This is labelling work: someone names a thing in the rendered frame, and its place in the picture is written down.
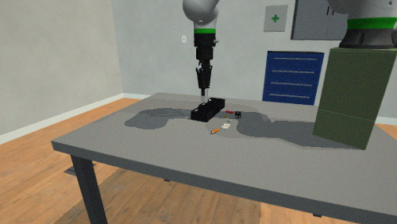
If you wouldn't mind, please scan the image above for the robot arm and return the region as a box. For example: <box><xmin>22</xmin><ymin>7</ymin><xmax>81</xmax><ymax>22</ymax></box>
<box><xmin>183</xmin><ymin>0</ymin><xmax>397</xmax><ymax>49</ymax></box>

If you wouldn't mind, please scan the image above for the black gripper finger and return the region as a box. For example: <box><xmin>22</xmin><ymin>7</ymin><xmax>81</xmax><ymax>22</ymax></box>
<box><xmin>195</xmin><ymin>63</ymin><xmax>208</xmax><ymax>103</ymax></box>
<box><xmin>206</xmin><ymin>64</ymin><xmax>213</xmax><ymax>102</ymax></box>

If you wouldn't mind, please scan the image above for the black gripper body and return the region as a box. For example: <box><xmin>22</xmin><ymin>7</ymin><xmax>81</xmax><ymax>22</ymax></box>
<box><xmin>196</xmin><ymin>48</ymin><xmax>214</xmax><ymax>72</ymax></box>

